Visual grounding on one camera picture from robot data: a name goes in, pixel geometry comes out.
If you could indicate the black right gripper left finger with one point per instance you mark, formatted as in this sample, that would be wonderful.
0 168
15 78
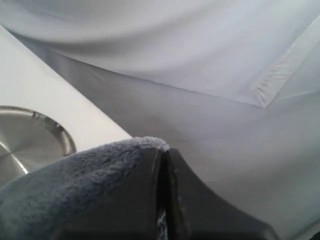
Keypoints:
128 213

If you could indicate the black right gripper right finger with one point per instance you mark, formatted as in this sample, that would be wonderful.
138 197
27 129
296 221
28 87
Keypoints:
195 212

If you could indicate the grey fleece cloth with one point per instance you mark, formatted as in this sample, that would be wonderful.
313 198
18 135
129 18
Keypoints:
33 205

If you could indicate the round stainless steel plate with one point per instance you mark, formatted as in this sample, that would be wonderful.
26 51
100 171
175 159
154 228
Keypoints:
30 140

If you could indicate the white backdrop curtain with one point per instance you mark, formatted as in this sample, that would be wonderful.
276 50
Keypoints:
233 84

